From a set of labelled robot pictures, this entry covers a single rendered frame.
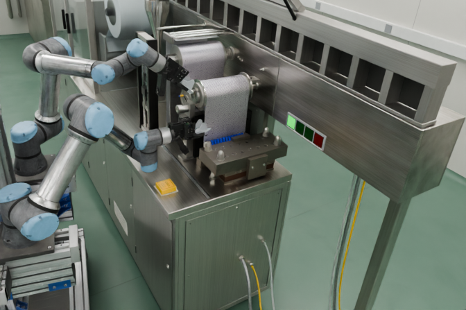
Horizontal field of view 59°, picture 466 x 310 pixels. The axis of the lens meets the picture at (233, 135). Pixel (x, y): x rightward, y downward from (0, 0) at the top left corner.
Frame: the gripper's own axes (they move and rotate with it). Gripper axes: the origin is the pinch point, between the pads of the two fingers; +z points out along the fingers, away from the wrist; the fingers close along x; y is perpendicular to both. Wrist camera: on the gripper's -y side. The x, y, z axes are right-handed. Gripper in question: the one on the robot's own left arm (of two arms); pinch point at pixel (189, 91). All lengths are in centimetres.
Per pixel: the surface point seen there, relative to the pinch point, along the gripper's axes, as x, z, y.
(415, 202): -14, 238, 33
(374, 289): -84, 89, -22
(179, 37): 23.3, -7.1, 17.8
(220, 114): -6.8, 17.0, -0.2
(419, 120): -88, 17, 39
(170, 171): -4.9, 14.6, -36.0
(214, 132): -6.8, 20.6, -8.5
